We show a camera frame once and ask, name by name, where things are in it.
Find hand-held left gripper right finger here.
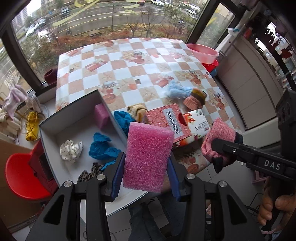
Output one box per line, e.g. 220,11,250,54
167,159,265,241

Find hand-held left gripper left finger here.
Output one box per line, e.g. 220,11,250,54
25,152,126,241

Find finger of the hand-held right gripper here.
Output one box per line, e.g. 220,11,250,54
211,138,255,165

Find pink knit sock black toe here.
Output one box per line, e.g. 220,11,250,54
201,117,244,174

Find leopard print scrunchie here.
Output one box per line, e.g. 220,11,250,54
77,162,104,183

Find pink foam block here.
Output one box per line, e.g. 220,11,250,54
122,122,175,193
94,103,110,129

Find cream polka dot scrunchie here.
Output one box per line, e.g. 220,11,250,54
59,140,84,163

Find white cardboard box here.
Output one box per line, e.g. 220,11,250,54
39,90,130,188

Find person's right hand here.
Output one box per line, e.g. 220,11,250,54
257,179,295,234

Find pink stool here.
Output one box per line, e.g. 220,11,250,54
251,170,270,184

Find white orange printed packet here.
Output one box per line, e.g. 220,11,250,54
173,109,212,147

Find person's jeans legs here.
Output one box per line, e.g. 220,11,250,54
128,192,185,241

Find orange knit sock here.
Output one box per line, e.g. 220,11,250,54
183,95,204,110

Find beige cabinet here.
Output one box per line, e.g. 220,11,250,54
217,36,289,132

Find red patterned carton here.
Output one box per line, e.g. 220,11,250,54
142,103,192,142

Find dark red bag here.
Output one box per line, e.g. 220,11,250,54
29,140,59,195

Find light blue fluffy scrunchie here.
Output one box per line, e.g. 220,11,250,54
166,82,193,99

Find red plastic basin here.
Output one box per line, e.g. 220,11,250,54
201,59,219,73

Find yellow cloth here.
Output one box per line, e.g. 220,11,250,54
25,111,43,142

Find red plastic chair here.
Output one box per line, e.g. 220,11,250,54
5,148,56,200

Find pink plastic basin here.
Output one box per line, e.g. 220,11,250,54
186,43,219,65

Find checkered tablecloth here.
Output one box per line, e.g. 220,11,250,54
55,37,232,217

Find cream slatted rack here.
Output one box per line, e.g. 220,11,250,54
0,109,20,141

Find dark red flowerpot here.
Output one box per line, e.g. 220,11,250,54
44,68,57,85

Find pale pink cloth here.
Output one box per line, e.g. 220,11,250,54
2,85,29,120

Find dark window frame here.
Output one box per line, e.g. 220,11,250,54
0,0,241,93

